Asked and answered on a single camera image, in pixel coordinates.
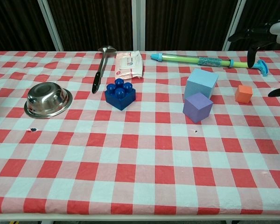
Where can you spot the small orange foam cube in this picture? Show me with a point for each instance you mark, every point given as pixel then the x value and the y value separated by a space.
pixel 243 94

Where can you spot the purple foam cube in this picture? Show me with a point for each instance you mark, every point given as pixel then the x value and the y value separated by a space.
pixel 197 109

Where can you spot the large light blue foam cube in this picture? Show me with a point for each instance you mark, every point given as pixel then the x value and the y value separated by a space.
pixel 200 81

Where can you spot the green blue water squirt toy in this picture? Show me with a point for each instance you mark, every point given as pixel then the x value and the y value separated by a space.
pixel 189 58

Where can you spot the pink white wet wipes pack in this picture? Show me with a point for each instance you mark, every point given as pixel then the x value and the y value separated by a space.
pixel 129 65

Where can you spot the dark blue building block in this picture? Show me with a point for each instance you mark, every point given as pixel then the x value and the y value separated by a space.
pixel 120 98

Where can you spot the red white checkered tablecloth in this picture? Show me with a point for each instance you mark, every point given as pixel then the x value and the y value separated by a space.
pixel 130 158

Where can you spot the stainless steel bowl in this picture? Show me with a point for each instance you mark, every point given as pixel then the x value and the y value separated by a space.
pixel 46 98

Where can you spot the white metal frame post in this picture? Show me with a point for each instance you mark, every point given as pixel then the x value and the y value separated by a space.
pixel 238 14
pixel 138 23
pixel 50 25

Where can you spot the white table frame edge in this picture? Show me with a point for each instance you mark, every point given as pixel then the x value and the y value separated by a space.
pixel 130 219

